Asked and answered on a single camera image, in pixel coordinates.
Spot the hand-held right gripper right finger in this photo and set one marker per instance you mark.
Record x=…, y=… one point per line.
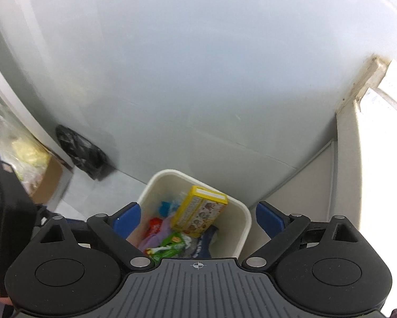
x=269, y=220

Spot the brown cardboard box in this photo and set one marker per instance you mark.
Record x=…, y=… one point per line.
x=49, y=179

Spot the white plastic bin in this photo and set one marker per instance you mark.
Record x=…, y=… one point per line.
x=172, y=176

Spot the purple rubber glove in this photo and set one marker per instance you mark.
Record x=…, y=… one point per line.
x=158, y=235

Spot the dark blue snack packet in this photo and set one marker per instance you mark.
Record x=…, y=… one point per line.
x=205, y=241

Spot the yellow snack packet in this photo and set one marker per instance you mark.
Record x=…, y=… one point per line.
x=198, y=215

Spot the red snack packet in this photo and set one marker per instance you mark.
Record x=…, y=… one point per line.
x=155, y=227

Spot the black plastic bag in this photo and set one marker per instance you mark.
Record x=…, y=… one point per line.
x=82, y=154

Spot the green snack packet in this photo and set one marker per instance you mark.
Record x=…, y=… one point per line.
x=172, y=243

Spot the light blue plastic bag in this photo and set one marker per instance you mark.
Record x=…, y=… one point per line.
x=165, y=208

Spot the clear bag with yellow contents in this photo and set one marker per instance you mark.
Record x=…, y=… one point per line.
x=16, y=145

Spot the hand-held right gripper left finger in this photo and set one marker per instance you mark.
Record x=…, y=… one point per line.
x=127, y=220

